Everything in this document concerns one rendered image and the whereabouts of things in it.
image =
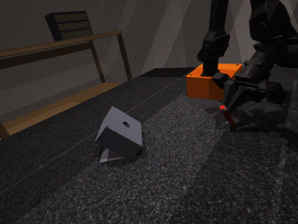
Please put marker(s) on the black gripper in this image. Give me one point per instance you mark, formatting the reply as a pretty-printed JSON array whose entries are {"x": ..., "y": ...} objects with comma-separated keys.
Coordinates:
[{"x": 249, "y": 85}]

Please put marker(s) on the red peg with white band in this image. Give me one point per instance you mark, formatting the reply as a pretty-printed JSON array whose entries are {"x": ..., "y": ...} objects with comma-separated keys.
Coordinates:
[{"x": 227, "y": 115}]

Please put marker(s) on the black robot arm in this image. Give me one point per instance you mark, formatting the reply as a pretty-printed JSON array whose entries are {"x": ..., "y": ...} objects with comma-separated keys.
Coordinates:
[{"x": 269, "y": 19}]

